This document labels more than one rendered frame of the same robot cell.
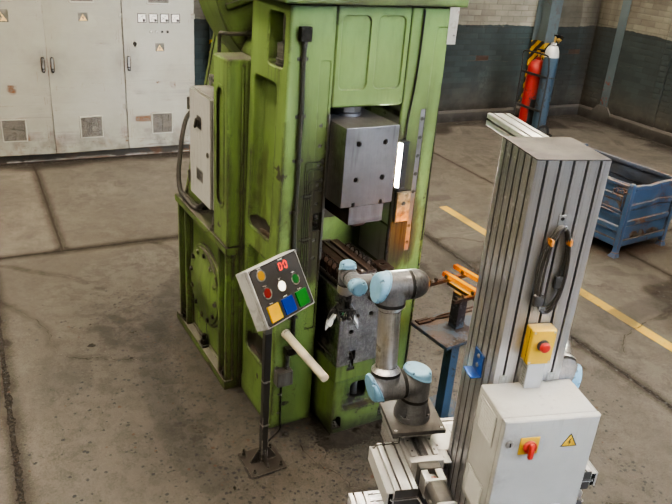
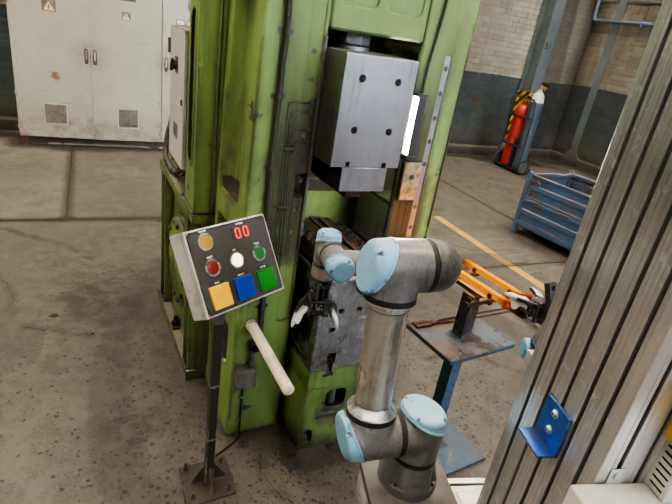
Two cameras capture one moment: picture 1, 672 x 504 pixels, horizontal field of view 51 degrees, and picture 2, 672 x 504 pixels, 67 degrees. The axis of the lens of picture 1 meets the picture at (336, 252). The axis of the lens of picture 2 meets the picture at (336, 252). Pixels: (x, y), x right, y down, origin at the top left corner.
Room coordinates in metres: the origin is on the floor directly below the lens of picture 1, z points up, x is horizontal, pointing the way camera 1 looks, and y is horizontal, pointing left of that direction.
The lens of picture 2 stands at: (1.37, -0.11, 1.84)
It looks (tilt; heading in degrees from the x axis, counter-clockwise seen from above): 24 degrees down; 1
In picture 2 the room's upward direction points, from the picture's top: 9 degrees clockwise
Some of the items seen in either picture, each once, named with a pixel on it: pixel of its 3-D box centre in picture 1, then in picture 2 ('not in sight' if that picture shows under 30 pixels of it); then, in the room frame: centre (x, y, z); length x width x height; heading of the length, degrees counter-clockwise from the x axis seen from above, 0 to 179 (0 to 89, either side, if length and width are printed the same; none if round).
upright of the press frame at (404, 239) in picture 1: (386, 210); (389, 190); (3.78, -0.27, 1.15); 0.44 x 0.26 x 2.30; 31
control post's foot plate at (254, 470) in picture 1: (262, 454); (207, 473); (2.92, 0.31, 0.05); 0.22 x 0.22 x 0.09; 31
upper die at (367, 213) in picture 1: (344, 199); (339, 164); (3.45, -0.03, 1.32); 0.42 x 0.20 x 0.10; 31
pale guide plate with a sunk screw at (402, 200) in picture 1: (402, 206); (409, 181); (3.55, -0.34, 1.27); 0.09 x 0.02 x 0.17; 121
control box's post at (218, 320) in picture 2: (265, 377); (214, 379); (2.92, 0.30, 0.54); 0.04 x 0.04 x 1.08; 31
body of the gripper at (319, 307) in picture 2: (344, 305); (320, 295); (2.76, -0.06, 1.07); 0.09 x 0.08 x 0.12; 13
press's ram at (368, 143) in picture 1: (355, 153); (357, 104); (3.47, -0.06, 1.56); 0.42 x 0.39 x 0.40; 31
